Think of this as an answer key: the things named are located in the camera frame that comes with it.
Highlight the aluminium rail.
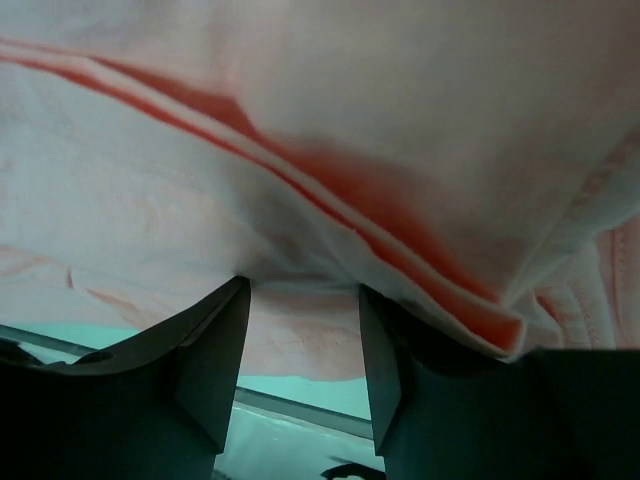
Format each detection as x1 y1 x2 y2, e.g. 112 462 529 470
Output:
235 387 373 440

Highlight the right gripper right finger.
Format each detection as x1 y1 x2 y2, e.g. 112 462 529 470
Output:
359 287 639 479

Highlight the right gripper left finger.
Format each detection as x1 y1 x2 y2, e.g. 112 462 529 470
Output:
1 277 250 480

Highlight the pink t shirt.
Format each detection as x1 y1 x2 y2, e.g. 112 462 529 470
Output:
1 1 639 380

